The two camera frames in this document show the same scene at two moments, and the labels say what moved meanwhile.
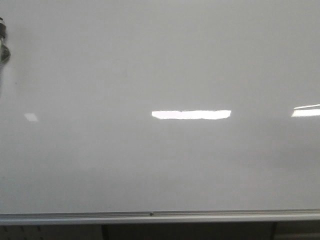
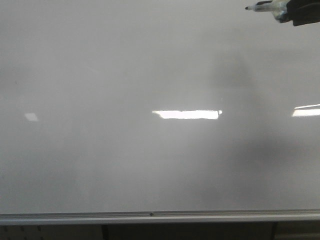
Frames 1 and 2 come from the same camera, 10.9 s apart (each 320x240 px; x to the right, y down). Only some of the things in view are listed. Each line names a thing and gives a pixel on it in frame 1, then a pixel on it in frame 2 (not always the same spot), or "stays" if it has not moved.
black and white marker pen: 4,52 → 279,8
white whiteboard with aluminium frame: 137,111 stays
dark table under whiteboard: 306,230 stays
